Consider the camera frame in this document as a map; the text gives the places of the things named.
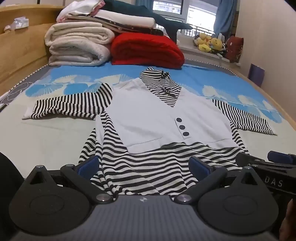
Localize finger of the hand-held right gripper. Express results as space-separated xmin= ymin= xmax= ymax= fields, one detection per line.
xmin=267 ymin=151 xmax=296 ymax=166
xmin=235 ymin=152 xmax=266 ymax=168

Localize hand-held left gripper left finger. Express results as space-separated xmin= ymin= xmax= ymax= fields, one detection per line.
xmin=25 ymin=156 xmax=114 ymax=205

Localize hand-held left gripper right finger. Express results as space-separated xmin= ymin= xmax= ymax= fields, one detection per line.
xmin=175 ymin=157 xmax=264 ymax=205

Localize black white striped top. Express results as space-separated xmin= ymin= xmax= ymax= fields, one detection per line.
xmin=22 ymin=67 xmax=278 ymax=202

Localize folded white pink clothes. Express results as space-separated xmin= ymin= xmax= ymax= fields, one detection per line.
xmin=56 ymin=0 xmax=105 ymax=23

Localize blue white leaf-print bed sheet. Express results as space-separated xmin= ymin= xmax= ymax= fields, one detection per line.
xmin=0 ymin=57 xmax=296 ymax=183

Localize dark red bag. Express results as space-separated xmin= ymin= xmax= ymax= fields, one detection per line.
xmin=226 ymin=35 xmax=244 ymax=63

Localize yellow plush toy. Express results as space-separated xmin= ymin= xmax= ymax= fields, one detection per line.
xmin=209 ymin=37 xmax=224 ymax=51
xmin=194 ymin=33 xmax=213 ymax=52

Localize folded white blanket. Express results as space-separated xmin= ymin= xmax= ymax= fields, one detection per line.
xmin=45 ymin=21 xmax=115 ymax=67

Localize folded red blanket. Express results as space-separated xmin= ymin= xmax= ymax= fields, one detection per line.
xmin=110 ymin=32 xmax=185 ymax=69

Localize wooden headboard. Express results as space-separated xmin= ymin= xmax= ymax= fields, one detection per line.
xmin=0 ymin=6 xmax=67 ymax=96

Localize blue curtain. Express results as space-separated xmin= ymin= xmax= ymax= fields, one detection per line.
xmin=213 ymin=0 xmax=238 ymax=42

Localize dark teal garment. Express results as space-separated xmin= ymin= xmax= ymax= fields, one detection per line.
xmin=101 ymin=0 xmax=193 ymax=41

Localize folded white cloth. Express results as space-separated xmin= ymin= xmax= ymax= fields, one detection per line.
xmin=92 ymin=9 xmax=156 ymax=30

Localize window with railing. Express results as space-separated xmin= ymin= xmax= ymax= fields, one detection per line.
xmin=151 ymin=0 xmax=220 ymax=39

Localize clear plastic packet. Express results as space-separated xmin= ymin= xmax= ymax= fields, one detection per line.
xmin=10 ymin=16 xmax=29 ymax=30

